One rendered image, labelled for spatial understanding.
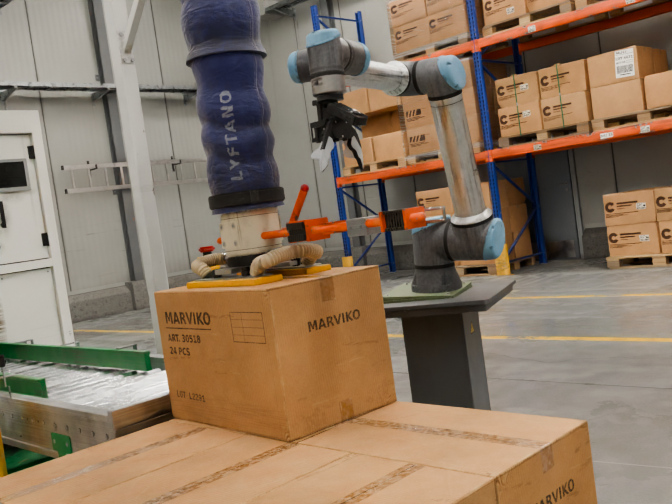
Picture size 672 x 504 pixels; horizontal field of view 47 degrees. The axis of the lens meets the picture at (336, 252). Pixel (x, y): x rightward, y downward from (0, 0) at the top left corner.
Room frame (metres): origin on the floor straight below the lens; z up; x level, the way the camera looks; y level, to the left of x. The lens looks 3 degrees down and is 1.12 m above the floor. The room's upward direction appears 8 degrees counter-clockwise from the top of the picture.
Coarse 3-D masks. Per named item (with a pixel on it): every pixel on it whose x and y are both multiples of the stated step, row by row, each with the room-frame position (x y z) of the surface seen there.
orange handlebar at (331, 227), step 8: (416, 216) 1.83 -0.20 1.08; (424, 216) 1.84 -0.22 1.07; (320, 224) 2.05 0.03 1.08; (328, 224) 2.03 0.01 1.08; (336, 224) 2.01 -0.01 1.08; (344, 224) 1.98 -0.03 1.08; (368, 224) 1.92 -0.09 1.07; (376, 224) 1.90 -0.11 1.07; (264, 232) 2.23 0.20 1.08; (272, 232) 2.19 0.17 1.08; (280, 232) 2.17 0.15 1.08; (312, 232) 2.07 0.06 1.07; (320, 232) 2.06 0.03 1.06; (328, 232) 2.03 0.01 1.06; (336, 232) 2.01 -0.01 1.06
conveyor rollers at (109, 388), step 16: (0, 368) 3.98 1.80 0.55; (16, 368) 3.94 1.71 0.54; (32, 368) 3.82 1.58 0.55; (48, 368) 3.78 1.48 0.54; (64, 368) 3.66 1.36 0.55; (80, 368) 3.62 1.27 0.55; (96, 368) 3.57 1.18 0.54; (112, 368) 3.53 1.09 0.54; (48, 384) 3.32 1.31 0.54; (64, 384) 3.27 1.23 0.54; (80, 384) 3.23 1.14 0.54; (96, 384) 3.18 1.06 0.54; (112, 384) 3.13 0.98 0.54; (128, 384) 3.08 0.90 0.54; (144, 384) 3.03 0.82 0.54; (160, 384) 2.98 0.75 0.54; (64, 400) 2.90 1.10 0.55; (80, 400) 2.85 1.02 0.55; (96, 400) 2.81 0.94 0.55; (112, 400) 2.76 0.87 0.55; (128, 400) 2.78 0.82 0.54
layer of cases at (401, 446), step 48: (144, 432) 2.26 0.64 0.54; (192, 432) 2.19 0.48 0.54; (240, 432) 2.12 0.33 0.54; (336, 432) 1.98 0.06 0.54; (384, 432) 1.93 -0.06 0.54; (432, 432) 1.87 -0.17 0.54; (480, 432) 1.82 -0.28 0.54; (528, 432) 1.77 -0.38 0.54; (576, 432) 1.76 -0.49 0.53; (0, 480) 1.98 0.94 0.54; (48, 480) 1.92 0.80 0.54; (96, 480) 1.86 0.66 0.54; (144, 480) 1.81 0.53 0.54; (192, 480) 1.76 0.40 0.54; (240, 480) 1.71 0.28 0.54; (288, 480) 1.67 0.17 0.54; (336, 480) 1.63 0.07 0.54; (384, 480) 1.59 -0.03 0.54; (432, 480) 1.55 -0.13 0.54; (480, 480) 1.51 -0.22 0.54; (528, 480) 1.60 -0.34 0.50; (576, 480) 1.74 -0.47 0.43
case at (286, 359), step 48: (240, 288) 2.07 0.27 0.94; (288, 288) 1.99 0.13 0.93; (336, 288) 2.10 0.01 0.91; (192, 336) 2.25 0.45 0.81; (240, 336) 2.06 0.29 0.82; (288, 336) 1.98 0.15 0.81; (336, 336) 2.08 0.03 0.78; (384, 336) 2.20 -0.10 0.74; (192, 384) 2.28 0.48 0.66; (240, 384) 2.09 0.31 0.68; (288, 384) 1.96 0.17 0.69; (336, 384) 2.07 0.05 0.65; (384, 384) 2.18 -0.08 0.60; (288, 432) 1.95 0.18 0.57
